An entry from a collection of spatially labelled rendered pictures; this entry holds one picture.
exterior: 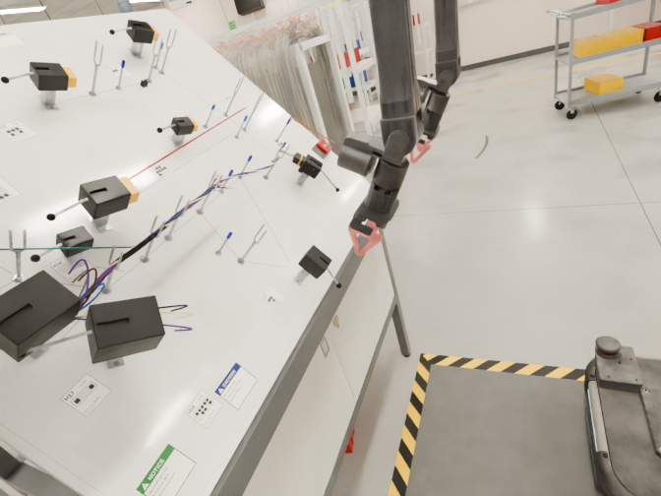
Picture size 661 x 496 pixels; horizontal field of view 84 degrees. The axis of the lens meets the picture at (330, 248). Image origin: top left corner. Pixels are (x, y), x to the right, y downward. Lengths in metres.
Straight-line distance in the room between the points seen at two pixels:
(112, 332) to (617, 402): 1.41
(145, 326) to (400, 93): 0.53
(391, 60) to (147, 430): 0.70
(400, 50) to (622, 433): 1.24
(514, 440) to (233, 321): 1.20
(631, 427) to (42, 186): 1.63
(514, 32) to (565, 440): 8.07
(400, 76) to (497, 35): 8.41
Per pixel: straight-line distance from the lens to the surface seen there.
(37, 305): 0.63
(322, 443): 1.14
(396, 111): 0.64
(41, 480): 1.14
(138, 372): 0.75
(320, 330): 0.95
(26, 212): 0.89
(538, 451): 1.68
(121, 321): 0.63
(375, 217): 0.72
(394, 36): 0.63
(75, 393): 0.74
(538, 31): 9.03
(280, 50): 1.75
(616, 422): 1.49
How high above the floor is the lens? 1.44
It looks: 29 degrees down
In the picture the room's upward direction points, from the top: 18 degrees counter-clockwise
